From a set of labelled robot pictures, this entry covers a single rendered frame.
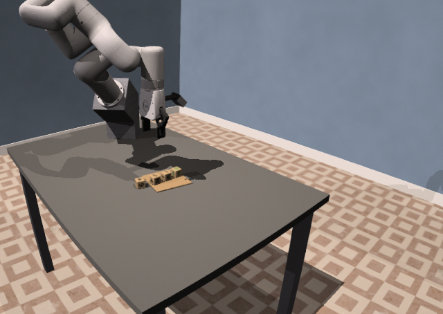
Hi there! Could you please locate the tan flat mat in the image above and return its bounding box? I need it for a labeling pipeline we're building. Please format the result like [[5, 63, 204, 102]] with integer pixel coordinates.
[[142, 174, 192, 192]]

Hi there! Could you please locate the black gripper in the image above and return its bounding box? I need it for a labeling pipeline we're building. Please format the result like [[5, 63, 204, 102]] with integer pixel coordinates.
[[138, 87, 169, 139]]

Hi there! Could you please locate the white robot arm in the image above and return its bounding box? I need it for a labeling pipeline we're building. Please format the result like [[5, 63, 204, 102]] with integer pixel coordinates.
[[19, 0, 164, 107]]

